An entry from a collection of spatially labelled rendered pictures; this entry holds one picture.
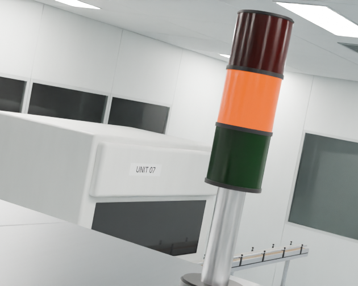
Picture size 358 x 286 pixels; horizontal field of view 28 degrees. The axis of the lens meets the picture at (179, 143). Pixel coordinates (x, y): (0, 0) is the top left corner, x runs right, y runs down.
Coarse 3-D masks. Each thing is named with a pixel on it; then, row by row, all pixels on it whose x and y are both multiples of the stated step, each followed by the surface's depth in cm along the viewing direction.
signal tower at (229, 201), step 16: (240, 128) 60; (224, 192) 61; (240, 192) 61; (256, 192) 61; (224, 208) 61; (240, 208) 62; (224, 224) 61; (208, 240) 62; (224, 240) 61; (208, 256) 62; (224, 256) 62; (208, 272) 62; (224, 272) 62
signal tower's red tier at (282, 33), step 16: (240, 16) 61; (256, 16) 59; (272, 16) 59; (240, 32) 60; (256, 32) 59; (272, 32) 59; (288, 32) 60; (240, 48) 60; (256, 48) 59; (272, 48) 60; (288, 48) 61; (240, 64) 60; (256, 64) 59; (272, 64) 60
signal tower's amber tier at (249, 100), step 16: (240, 80) 60; (256, 80) 60; (272, 80) 60; (224, 96) 61; (240, 96) 60; (256, 96) 60; (272, 96) 60; (224, 112) 61; (240, 112) 60; (256, 112) 60; (272, 112) 61; (256, 128) 60; (272, 128) 62
